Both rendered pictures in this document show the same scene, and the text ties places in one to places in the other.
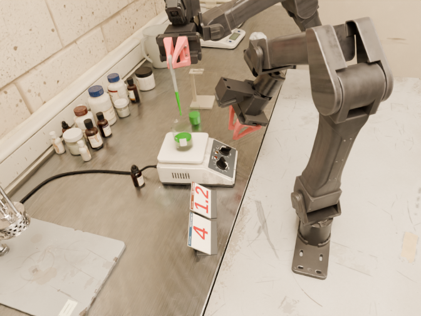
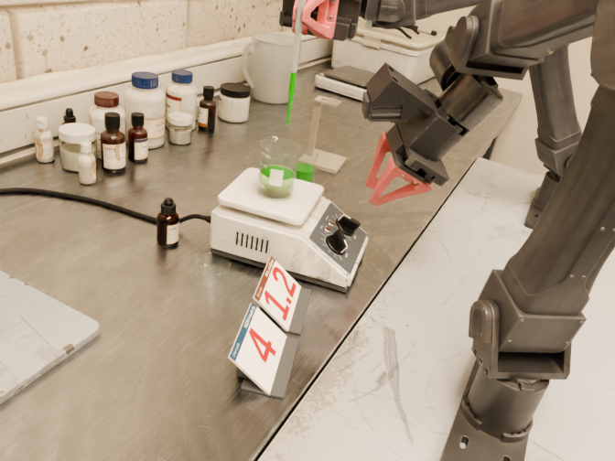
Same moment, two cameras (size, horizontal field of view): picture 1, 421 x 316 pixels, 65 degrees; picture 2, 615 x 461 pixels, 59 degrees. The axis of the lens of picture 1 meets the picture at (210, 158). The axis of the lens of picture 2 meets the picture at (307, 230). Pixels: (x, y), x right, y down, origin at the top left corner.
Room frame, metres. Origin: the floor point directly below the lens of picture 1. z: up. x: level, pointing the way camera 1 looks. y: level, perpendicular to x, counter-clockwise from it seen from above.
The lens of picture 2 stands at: (0.02, 0.01, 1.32)
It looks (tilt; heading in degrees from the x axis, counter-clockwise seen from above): 30 degrees down; 0
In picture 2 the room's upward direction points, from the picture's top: 10 degrees clockwise
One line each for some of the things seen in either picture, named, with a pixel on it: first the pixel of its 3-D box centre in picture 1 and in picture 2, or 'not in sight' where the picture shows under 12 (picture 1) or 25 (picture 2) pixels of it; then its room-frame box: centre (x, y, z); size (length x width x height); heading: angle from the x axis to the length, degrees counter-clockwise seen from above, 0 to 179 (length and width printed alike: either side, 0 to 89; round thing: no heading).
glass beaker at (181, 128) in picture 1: (181, 135); (276, 167); (0.69, 0.07, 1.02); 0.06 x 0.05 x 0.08; 31
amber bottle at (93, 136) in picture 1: (92, 133); (113, 142); (0.85, 0.36, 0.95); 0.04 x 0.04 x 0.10
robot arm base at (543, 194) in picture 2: not in sight; (555, 194); (0.99, -0.44, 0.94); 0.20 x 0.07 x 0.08; 158
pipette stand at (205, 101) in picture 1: (201, 87); (328, 132); (1.04, 0.01, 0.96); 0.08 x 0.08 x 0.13; 76
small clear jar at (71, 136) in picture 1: (76, 141); (78, 147); (0.84, 0.41, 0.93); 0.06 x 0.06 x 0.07
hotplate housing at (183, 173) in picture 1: (195, 159); (286, 226); (0.69, 0.04, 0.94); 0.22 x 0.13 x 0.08; 78
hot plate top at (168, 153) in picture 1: (183, 147); (273, 194); (0.70, 0.07, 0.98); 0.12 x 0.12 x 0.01; 78
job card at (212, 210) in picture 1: (203, 199); (284, 294); (0.56, 0.03, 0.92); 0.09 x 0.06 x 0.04; 176
